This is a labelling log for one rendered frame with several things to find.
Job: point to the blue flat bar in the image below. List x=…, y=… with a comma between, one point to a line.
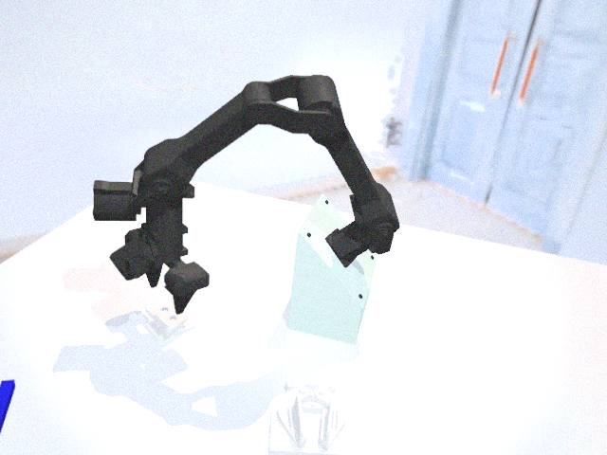
x=7, y=389

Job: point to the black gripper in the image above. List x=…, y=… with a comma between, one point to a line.
x=181, y=280

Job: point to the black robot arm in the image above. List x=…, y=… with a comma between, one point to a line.
x=162, y=180

